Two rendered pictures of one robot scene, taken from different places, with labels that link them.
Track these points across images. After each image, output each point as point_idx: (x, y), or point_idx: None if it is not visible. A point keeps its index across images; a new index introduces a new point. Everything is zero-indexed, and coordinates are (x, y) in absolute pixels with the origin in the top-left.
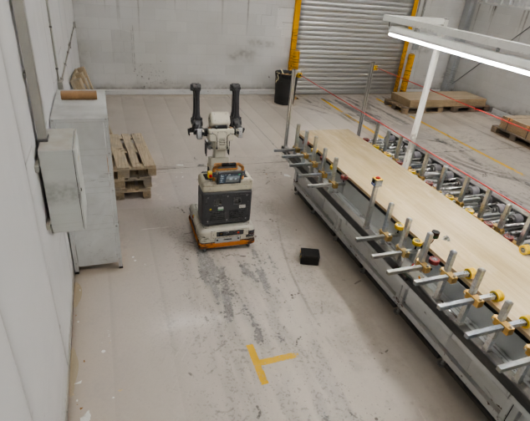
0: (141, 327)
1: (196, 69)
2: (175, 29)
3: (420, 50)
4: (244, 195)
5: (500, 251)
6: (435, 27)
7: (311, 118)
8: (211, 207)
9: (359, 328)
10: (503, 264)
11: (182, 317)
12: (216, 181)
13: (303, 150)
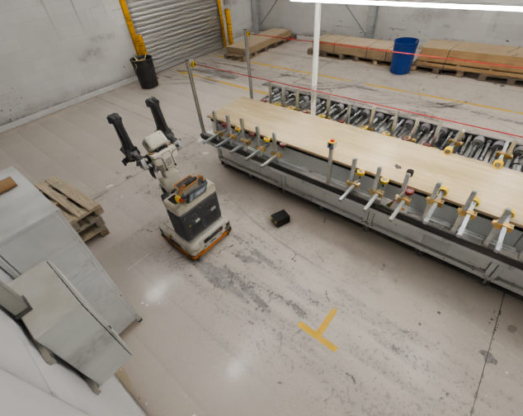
0: (207, 368)
1: (54, 83)
2: (9, 49)
3: (229, 3)
4: (212, 199)
5: (435, 159)
6: None
7: (182, 92)
8: (190, 224)
9: (355, 257)
10: (446, 169)
11: (232, 334)
12: (187, 201)
13: (229, 133)
